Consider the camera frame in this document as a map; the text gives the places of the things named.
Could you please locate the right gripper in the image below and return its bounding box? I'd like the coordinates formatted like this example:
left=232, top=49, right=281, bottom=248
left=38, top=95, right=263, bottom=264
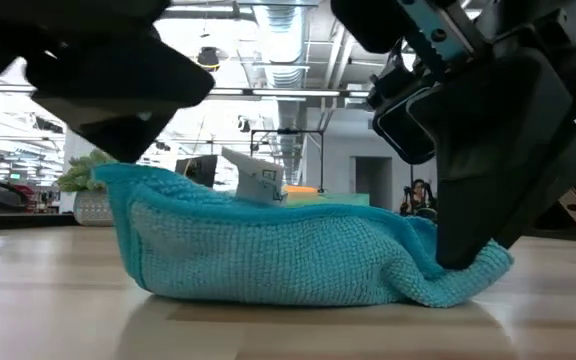
left=330, top=0, right=576, bottom=271

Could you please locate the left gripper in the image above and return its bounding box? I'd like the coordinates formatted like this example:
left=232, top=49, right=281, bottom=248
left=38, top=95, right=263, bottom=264
left=0, top=0, right=217, bottom=164

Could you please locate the orange microfiber towel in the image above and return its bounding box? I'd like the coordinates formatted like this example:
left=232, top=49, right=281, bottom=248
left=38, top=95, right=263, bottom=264
left=283, top=184, right=322, bottom=195

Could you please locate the blue microfiber towel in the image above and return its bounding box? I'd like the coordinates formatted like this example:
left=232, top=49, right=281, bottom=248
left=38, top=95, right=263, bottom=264
left=91, top=147, right=514, bottom=309

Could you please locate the teal translucent plastic basket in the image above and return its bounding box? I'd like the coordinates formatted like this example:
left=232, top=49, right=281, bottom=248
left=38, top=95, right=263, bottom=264
left=281, top=192, right=371, bottom=209

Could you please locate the person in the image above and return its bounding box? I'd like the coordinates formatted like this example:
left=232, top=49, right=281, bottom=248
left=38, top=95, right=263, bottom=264
left=403, top=178, right=439, bottom=222

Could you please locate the black ceiling device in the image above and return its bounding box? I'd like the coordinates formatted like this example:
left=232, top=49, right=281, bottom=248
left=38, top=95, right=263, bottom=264
left=196, top=45, right=222, bottom=72

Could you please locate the black office monitor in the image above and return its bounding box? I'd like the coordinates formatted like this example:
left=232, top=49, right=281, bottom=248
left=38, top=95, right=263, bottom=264
left=175, top=154, right=219, bottom=189

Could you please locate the green plant in patterned pot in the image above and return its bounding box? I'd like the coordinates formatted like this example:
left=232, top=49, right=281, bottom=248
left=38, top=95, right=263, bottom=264
left=56, top=148, right=119, bottom=227

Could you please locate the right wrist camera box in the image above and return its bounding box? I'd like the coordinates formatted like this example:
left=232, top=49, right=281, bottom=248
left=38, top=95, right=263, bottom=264
left=371, top=59, right=438, bottom=166

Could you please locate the silver ventilation duct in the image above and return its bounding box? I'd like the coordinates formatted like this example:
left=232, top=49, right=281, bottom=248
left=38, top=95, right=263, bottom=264
left=252, top=0, right=314, bottom=187

